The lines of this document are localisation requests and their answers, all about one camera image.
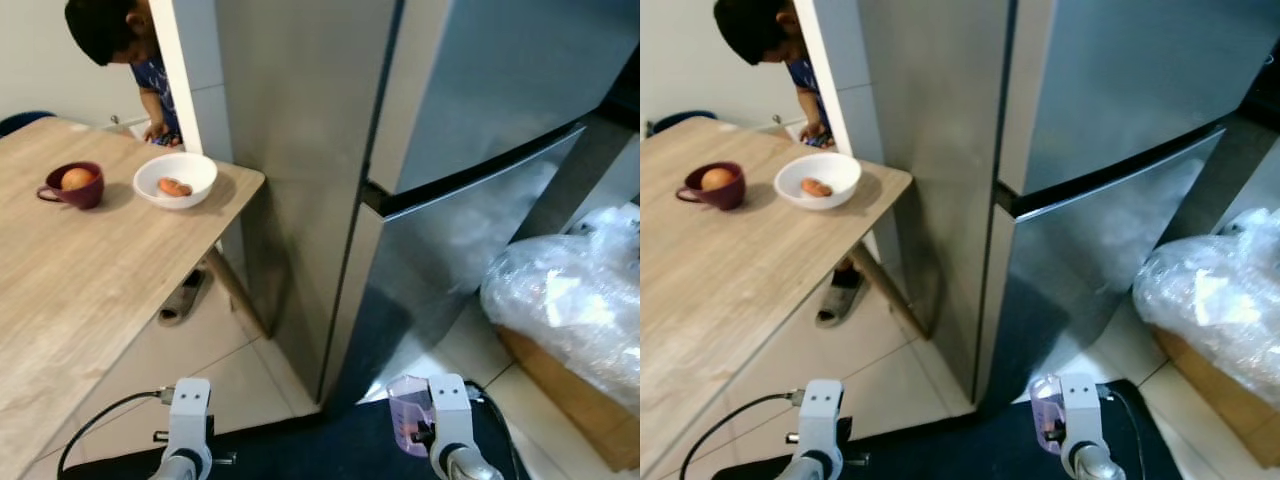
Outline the dark blue bin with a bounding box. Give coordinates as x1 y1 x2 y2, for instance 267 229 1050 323
647 109 717 137
0 110 57 139

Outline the grey sandal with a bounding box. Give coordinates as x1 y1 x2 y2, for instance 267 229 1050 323
814 267 867 330
157 267 212 328

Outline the dark red cup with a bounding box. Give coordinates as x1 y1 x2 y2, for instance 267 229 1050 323
676 160 748 213
37 160 106 212

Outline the light wooden dining table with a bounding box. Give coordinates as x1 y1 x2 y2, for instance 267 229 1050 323
640 117 914 480
0 117 270 480

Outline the clear bubble wrap bundle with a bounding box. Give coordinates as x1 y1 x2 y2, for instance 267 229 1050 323
480 203 641 413
1132 205 1280 398

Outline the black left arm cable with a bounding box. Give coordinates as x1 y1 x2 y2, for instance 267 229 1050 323
56 388 179 480
679 390 809 480

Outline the brown cardboard box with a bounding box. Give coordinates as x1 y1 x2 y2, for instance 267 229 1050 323
1150 325 1280 467
494 325 641 474

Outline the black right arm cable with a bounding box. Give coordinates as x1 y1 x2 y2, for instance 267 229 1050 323
1100 384 1151 480
466 382 523 480

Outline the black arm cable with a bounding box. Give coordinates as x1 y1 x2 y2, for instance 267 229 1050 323
56 388 179 480
679 390 809 480
466 382 523 480
1100 384 1151 480

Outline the white ceramic bowl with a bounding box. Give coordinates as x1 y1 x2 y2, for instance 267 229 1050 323
133 152 220 211
773 152 864 212

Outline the grey fridge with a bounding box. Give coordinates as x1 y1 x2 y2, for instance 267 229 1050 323
858 0 1280 413
213 0 641 413

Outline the person in blue shirt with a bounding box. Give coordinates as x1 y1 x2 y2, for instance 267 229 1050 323
64 0 187 150
712 0 837 150

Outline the clear purple measuring jug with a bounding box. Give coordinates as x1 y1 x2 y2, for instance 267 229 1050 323
386 374 439 459
1029 372 1070 457

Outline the grey fridge door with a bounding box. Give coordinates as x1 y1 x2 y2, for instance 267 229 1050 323
322 122 589 406
975 120 1229 406

